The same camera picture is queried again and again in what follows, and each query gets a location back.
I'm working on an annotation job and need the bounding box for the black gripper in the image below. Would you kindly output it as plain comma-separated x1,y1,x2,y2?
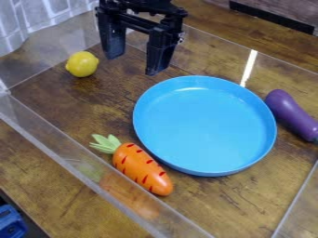
96,0,187,76

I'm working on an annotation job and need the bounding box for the blue round plate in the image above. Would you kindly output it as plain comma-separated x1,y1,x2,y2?
132,75,277,177

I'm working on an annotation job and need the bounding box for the orange toy carrot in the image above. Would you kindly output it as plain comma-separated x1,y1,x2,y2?
90,134,174,196

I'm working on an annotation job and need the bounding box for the purple toy eggplant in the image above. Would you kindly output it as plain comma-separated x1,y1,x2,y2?
265,89,318,143

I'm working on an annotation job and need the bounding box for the yellow toy lemon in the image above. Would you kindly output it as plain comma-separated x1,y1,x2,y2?
64,51,99,77

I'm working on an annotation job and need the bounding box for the white checkered curtain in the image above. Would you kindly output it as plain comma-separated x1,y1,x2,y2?
0,0,98,57

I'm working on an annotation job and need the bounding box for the blue plastic object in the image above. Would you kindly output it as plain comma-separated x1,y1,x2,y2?
0,205,27,238

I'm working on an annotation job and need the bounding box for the clear acrylic tray wall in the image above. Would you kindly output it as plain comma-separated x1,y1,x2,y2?
0,13,318,238

